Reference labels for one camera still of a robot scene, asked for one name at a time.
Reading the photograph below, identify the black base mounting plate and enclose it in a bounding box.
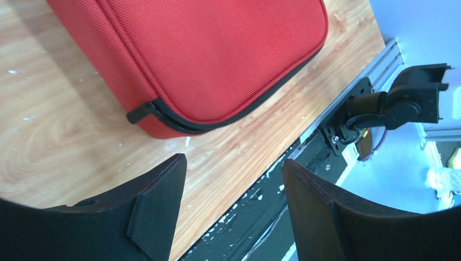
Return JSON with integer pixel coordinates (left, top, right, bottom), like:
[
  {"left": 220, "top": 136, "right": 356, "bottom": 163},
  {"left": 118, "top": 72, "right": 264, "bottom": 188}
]
[{"left": 178, "top": 77, "right": 375, "bottom": 261}]

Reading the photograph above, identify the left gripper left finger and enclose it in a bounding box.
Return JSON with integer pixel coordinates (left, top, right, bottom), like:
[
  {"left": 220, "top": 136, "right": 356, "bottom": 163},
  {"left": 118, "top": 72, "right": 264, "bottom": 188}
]
[{"left": 1, "top": 154, "right": 187, "bottom": 260}]

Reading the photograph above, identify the aluminium frame rail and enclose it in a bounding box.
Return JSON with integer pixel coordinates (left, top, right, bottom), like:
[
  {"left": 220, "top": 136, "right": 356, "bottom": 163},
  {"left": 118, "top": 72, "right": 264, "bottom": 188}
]
[{"left": 297, "top": 38, "right": 404, "bottom": 143}]

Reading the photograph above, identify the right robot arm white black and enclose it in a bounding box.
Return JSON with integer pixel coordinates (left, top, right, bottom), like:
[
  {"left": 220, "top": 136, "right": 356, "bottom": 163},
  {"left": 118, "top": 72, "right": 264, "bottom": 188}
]
[{"left": 334, "top": 64, "right": 452, "bottom": 144}]

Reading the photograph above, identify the red black medicine kit case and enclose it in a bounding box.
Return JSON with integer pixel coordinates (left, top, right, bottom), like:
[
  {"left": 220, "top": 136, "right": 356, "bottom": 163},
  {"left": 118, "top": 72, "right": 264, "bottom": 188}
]
[{"left": 48, "top": 0, "right": 328, "bottom": 139}]

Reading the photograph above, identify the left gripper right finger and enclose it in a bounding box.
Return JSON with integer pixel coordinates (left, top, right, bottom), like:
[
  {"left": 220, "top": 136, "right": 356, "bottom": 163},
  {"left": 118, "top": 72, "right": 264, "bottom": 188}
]
[{"left": 283, "top": 159, "right": 460, "bottom": 260}]

